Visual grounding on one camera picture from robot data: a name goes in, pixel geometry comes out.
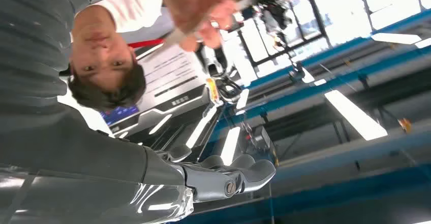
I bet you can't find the person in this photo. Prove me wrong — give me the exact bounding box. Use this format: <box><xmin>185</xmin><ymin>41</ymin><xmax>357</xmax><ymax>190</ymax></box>
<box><xmin>58</xmin><ymin>0</ymin><xmax>238</xmax><ymax>112</ymax></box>

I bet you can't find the black background machine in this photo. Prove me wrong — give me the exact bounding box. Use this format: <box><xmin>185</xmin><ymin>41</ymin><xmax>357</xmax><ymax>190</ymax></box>
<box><xmin>252</xmin><ymin>0</ymin><xmax>294</xmax><ymax>35</ymax></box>

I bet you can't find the grey standing display kiosk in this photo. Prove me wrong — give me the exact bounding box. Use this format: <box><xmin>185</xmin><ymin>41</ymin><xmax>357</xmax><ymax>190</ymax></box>
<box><xmin>101</xmin><ymin>44</ymin><xmax>223</xmax><ymax>149</ymax></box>

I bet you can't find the ceiling light panel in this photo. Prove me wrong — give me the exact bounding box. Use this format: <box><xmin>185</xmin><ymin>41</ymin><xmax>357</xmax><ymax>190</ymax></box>
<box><xmin>370</xmin><ymin>32</ymin><xmax>422</xmax><ymax>45</ymax></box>
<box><xmin>324</xmin><ymin>89</ymin><xmax>388</xmax><ymax>142</ymax></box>

